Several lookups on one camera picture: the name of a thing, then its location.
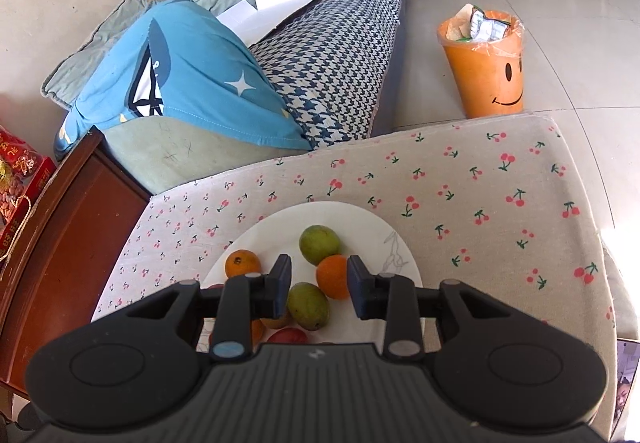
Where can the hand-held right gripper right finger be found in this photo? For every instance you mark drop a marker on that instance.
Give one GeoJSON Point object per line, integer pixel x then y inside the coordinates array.
{"type": "Point", "coordinates": [354, 288]}

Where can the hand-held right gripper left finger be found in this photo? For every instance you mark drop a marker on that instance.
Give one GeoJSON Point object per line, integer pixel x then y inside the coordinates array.
{"type": "Point", "coordinates": [282, 285]}

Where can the orange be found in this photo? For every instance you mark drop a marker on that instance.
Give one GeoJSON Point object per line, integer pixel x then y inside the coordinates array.
{"type": "Point", "coordinates": [257, 332]}
{"type": "Point", "coordinates": [242, 263]}
{"type": "Point", "coordinates": [334, 275]}

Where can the green mango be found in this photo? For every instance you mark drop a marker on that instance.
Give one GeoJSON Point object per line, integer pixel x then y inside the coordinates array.
{"type": "Point", "coordinates": [320, 245]}
{"type": "Point", "coordinates": [307, 305]}

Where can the red apple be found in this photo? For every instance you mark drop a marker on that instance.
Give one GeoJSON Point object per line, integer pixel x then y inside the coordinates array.
{"type": "Point", "coordinates": [216, 286]}
{"type": "Point", "coordinates": [287, 337]}

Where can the white plate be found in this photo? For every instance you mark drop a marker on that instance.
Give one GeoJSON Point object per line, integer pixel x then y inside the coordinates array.
{"type": "Point", "coordinates": [360, 225]}

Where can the cherry print tablecloth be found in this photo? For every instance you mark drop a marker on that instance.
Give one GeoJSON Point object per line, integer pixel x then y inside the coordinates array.
{"type": "Point", "coordinates": [500, 248]}

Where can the green sofa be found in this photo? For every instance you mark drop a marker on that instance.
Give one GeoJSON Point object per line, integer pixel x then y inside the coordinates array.
{"type": "Point", "coordinates": [165, 153]}

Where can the wooden side table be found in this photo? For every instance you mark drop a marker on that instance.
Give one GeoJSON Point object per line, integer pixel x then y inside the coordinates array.
{"type": "Point", "coordinates": [65, 248]}

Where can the houndstooth sofa cover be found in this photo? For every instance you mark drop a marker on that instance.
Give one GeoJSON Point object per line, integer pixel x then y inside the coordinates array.
{"type": "Point", "coordinates": [330, 63]}

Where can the blue star print pillow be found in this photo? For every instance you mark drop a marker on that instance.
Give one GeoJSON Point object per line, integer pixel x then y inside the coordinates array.
{"type": "Point", "coordinates": [200, 63]}

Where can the orange smiley trash bin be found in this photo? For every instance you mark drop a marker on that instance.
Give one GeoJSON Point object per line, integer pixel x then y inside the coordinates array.
{"type": "Point", "coordinates": [487, 73]}

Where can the device screen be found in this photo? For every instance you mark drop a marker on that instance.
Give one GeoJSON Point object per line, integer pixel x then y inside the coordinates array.
{"type": "Point", "coordinates": [627, 388]}

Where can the crumpled white packaging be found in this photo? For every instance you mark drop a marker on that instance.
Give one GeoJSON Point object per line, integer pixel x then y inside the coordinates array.
{"type": "Point", "coordinates": [487, 25]}

